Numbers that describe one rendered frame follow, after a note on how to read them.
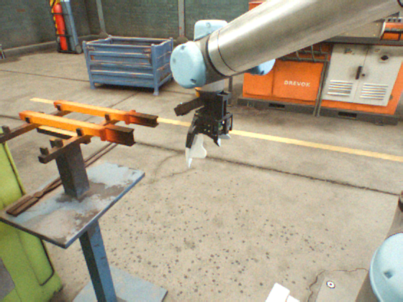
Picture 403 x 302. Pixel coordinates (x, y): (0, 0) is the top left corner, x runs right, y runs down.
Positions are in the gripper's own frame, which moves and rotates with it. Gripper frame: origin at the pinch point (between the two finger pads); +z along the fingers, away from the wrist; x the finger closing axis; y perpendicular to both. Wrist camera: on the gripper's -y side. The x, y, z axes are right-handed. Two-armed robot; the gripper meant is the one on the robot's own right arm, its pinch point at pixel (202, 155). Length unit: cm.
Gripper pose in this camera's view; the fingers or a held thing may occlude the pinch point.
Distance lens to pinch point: 79.5
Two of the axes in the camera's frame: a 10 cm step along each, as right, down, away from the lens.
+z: 0.0, 8.7, 4.9
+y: 8.1, 2.9, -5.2
